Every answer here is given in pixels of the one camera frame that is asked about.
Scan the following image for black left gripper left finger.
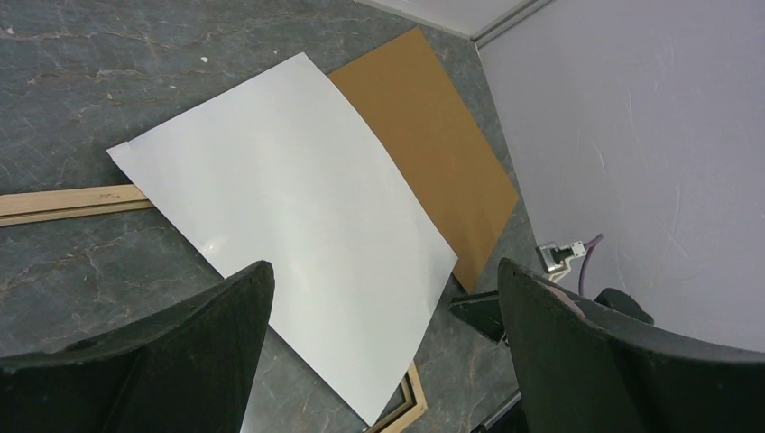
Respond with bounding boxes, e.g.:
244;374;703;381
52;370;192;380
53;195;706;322
1;261;275;432

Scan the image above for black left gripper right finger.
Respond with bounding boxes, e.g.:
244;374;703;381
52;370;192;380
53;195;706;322
497;259;764;432

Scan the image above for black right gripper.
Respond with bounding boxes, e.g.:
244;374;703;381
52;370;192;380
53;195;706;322
448;291;508;345

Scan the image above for landscape photo print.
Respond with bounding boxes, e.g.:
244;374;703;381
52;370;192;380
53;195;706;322
108;53;456;424

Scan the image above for brown backing board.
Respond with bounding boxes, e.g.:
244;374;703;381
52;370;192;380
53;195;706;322
329;28;519;293

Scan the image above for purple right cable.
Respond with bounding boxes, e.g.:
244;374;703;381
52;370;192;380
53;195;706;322
576;233;604;299

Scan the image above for wooden picture frame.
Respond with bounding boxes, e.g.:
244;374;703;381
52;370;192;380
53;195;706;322
1;184;428;432

